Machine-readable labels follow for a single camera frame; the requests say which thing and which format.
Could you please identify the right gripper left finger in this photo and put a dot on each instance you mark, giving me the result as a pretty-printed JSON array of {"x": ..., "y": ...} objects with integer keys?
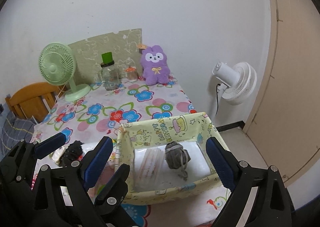
[{"x": 106, "y": 208}]

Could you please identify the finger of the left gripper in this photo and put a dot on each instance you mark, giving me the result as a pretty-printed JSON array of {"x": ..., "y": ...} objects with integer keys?
[
  {"x": 62, "y": 200},
  {"x": 19, "y": 164}
]

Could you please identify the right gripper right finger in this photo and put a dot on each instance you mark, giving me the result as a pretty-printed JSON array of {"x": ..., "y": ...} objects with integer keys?
[{"x": 272, "y": 205}]

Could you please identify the black plastic bag roll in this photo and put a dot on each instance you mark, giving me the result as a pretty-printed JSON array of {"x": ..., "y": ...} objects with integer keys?
[{"x": 72, "y": 153}]

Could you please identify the grey socks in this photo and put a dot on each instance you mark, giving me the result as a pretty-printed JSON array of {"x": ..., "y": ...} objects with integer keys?
[{"x": 177, "y": 159}]

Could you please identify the grey plaid cushion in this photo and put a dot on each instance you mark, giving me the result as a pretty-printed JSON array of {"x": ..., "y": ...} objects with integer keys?
[{"x": 13, "y": 131}]

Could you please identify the clear plastic packet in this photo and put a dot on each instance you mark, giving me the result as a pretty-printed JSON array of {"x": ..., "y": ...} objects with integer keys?
[{"x": 147, "y": 166}]

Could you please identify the orange wooden chair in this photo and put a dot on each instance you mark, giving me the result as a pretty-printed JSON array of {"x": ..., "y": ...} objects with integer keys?
[{"x": 35, "y": 100}]

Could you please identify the beige wooden door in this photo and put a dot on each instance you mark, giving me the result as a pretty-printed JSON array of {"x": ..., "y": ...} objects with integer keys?
[{"x": 284, "y": 122}]

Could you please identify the floral tablecloth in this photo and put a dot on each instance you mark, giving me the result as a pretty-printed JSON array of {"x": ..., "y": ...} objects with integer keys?
[{"x": 137, "y": 117}]

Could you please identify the yellow patterned storage box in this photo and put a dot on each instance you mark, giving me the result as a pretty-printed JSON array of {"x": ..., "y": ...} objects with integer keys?
[{"x": 191, "y": 131}]

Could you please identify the green desk fan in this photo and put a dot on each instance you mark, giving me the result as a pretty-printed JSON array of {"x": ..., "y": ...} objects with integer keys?
[{"x": 57, "y": 65}]

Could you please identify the white standing fan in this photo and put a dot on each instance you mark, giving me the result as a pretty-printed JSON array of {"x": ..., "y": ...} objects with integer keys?
[{"x": 236, "y": 83}]

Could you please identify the glass jar green lid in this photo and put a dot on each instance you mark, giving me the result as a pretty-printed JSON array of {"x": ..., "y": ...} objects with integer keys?
[{"x": 109, "y": 73}]

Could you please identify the small cotton swab jar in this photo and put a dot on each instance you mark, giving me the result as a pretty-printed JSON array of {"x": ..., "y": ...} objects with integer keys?
[{"x": 132, "y": 74}]

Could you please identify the green patterned board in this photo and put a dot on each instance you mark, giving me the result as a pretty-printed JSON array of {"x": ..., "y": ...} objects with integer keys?
[{"x": 123, "y": 46}]

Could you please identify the purple plush bunny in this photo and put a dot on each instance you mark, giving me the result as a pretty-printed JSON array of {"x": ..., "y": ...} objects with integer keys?
[{"x": 155, "y": 67}]

